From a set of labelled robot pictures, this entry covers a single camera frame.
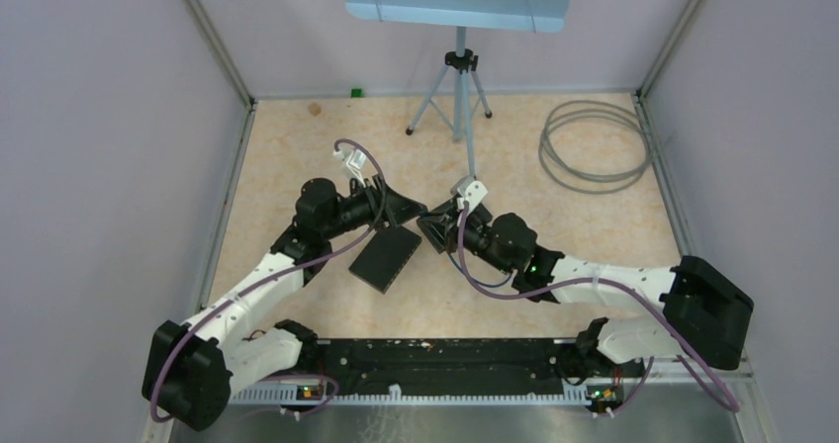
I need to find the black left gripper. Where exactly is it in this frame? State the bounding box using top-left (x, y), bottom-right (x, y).
top-left (323, 174), bottom-right (427, 240)

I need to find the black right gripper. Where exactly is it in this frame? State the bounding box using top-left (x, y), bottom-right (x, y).
top-left (421, 204), bottom-right (514, 275)

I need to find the black mat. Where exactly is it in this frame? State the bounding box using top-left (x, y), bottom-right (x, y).
top-left (348, 226), bottom-right (421, 294)

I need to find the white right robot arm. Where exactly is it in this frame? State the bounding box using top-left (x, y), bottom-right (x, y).
top-left (417, 201), bottom-right (754, 376)

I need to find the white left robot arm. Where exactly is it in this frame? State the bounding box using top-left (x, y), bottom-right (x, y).
top-left (141, 174), bottom-right (427, 431)

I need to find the light blue tripod stand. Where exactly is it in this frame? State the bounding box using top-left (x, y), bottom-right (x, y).
top-left (345, 0), bottom-right (571, 175)

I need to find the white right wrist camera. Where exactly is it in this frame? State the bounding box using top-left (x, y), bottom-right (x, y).
top-left (451, 176), bottom-right (488, 215)

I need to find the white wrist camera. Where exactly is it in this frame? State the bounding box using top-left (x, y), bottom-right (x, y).
top-left (332, 148), bottom-right (368, 182)
top-left (451, 176), bottom-right (488, 215)

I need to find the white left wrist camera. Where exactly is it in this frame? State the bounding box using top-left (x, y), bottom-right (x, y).
top-left (332, 148), bottom-right (368, 182)

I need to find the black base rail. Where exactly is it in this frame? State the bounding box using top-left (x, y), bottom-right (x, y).
top-left (255, 337), bottom-right (647, 399)

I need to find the coiled grey cable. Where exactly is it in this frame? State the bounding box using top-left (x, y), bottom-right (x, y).
top-left (537, 100), bottom-right (655, 196)

